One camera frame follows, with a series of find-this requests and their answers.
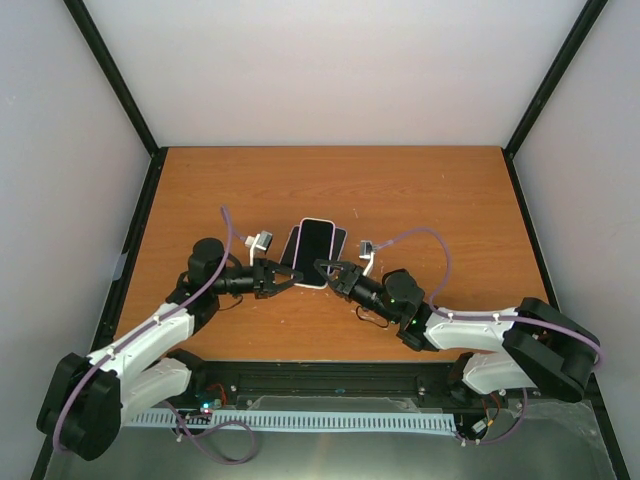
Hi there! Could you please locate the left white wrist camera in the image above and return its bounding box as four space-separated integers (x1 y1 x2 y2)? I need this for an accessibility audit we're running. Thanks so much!
243 230 273 266

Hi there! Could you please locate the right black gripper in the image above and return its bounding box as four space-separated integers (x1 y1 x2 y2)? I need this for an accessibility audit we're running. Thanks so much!
313 260 400 324

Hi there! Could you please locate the white phone case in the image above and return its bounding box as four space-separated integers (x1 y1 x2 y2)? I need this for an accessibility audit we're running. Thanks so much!
292 217 335 290

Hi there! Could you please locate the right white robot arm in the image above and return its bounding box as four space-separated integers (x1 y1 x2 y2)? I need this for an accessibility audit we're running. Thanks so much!
314 260 602 403

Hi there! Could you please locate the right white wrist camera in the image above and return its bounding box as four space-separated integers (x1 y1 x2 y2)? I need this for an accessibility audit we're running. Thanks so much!
359 240 375 277

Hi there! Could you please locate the purple cable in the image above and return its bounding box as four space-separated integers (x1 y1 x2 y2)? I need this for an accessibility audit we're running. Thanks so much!
52 204 257 464
372 227 601 446

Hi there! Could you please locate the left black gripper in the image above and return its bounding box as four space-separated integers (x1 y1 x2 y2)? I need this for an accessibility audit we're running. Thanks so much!
212 257 304 299

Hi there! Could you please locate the right black frame post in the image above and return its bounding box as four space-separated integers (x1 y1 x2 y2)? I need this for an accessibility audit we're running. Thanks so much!
503 0 610 157

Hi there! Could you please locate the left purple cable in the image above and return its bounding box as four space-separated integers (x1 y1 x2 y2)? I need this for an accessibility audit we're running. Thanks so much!
52 204 257 464

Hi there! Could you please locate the left black frame post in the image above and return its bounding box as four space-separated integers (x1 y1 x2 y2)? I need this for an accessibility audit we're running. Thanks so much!
63 0 169 156

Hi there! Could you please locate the black phone green edge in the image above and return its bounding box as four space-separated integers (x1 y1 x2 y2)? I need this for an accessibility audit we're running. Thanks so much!
295 219 333 287

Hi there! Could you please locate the black frame post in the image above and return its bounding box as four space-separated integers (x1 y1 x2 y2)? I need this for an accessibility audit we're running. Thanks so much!
503 0 610 157
63 0 169 156

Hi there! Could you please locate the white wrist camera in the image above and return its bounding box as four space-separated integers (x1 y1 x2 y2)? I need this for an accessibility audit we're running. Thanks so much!
359 240 375 277
243 230 273 266

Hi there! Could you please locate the light blue cable duct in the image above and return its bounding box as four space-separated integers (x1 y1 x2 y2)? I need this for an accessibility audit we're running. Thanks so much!
122 409 459 432

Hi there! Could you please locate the lavender phone case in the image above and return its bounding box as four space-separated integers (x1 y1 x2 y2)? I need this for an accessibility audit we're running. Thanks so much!
330 227 347 261

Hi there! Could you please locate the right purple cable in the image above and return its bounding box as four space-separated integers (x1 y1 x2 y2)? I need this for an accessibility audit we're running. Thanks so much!
372 227 601 446

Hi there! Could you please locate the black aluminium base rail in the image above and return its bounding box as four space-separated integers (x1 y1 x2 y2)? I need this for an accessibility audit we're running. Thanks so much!
134 360 526 416

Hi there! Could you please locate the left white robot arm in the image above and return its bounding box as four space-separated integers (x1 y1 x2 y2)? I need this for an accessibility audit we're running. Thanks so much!
36 238 303 460

